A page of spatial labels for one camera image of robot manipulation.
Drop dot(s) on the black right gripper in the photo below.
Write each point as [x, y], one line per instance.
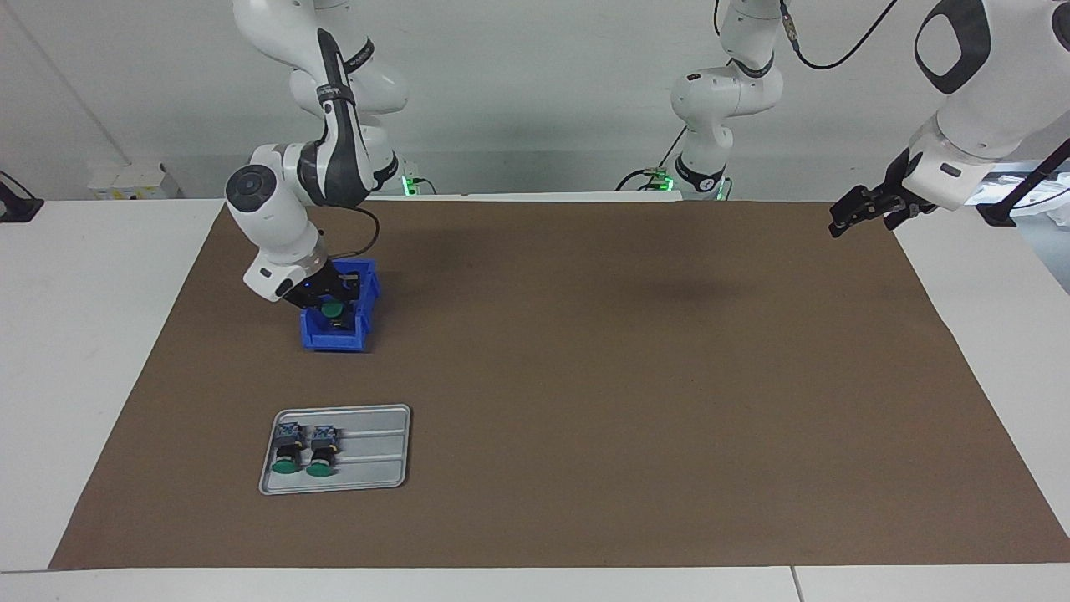
[316, 283]

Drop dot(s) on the blue plastic storage bin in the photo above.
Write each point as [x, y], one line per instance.
[347, 330]

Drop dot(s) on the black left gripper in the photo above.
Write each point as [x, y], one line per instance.
[907, 196]

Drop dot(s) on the green push button switch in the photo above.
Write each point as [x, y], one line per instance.
[333, 311]
[322, 450]
[288, 447]

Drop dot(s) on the black stand with rod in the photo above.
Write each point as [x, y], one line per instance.
[999, 213]

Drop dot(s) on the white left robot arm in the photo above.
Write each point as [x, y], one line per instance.
[986, 84]

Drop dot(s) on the white background equipment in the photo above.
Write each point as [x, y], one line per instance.
[1045, 184]

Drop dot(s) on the brown paper table mat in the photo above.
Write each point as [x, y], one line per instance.
[585, 435]

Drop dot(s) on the grey metal tray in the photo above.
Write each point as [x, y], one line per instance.
[376, 456]

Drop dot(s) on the white background boxes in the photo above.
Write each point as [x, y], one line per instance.
[134, 182]

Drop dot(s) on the black clamp stand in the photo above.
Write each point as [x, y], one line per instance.
[17, 205]

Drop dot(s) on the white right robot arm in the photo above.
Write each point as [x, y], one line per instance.
[272, 213]

